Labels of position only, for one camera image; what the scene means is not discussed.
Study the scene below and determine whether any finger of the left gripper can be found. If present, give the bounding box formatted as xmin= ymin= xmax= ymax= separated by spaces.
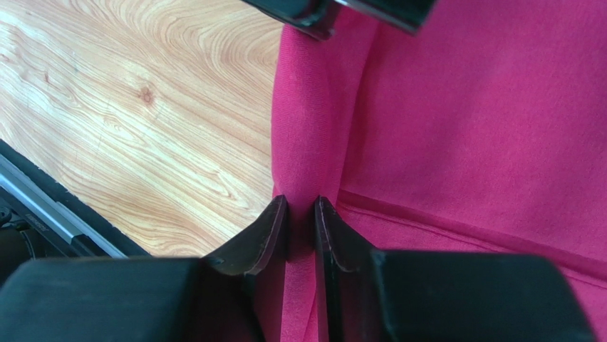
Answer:
xmin=244 ymin=0 xmax=339 ymax=41
xmin=337 ymin=0 xmax=437 ymax=34

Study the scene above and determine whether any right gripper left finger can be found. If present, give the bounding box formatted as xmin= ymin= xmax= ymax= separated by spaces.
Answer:
xmin=1 ymin=196 xmax=288 ymax=341

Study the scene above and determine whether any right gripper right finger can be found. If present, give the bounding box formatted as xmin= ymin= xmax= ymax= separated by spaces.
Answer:
xmin=314 ymin=197 xmax=596 ymax=341

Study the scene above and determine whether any magenta t shirt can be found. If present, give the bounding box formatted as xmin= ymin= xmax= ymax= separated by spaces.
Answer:
xmin=271 ymin=1 xmax=606 ymax=341

